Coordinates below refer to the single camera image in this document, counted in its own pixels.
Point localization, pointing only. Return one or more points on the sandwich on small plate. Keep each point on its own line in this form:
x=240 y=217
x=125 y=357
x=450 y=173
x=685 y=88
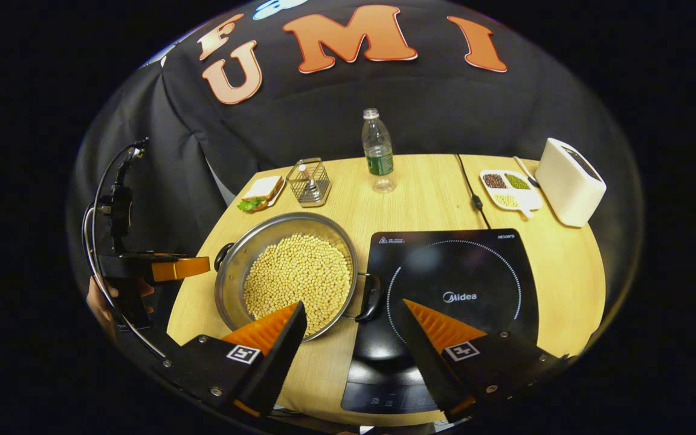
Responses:
x=262 y=192

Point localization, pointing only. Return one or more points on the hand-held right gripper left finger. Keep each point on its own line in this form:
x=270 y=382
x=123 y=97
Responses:
x=281 y=356

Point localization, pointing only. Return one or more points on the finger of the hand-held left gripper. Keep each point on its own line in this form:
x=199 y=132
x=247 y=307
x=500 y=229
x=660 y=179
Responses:
x=182 y=268

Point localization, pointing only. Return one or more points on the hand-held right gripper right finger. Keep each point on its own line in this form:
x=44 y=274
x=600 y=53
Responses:
x=426 y=356

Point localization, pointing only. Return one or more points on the black induction cooktop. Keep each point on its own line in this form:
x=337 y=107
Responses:
x=463 y=266

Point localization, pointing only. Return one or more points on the white divided bean dish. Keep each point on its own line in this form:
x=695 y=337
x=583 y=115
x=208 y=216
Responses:
x=508 y=188

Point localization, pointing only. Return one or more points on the white toaster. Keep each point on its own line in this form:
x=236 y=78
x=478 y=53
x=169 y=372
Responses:
x=565 y=187

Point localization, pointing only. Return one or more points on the clear plastic water bottle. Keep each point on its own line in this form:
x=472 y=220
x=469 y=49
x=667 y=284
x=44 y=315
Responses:
x=378 y=151

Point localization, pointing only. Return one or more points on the pile of yellow soybeans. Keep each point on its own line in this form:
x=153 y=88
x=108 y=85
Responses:
x=299 y=278

